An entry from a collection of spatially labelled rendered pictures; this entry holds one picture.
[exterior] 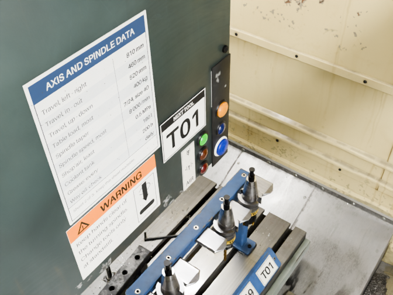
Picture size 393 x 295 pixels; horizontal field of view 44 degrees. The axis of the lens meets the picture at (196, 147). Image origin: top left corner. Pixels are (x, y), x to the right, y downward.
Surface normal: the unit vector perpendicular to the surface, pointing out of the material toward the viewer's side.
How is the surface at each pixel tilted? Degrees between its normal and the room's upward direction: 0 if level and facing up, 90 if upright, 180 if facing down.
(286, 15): 90
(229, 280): 0
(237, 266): 0
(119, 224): 90
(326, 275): 24
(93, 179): 90
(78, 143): 90
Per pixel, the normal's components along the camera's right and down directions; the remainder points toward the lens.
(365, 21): -0.60, 0.57
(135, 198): 0.80, 0.41
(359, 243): -0.26, -0.41
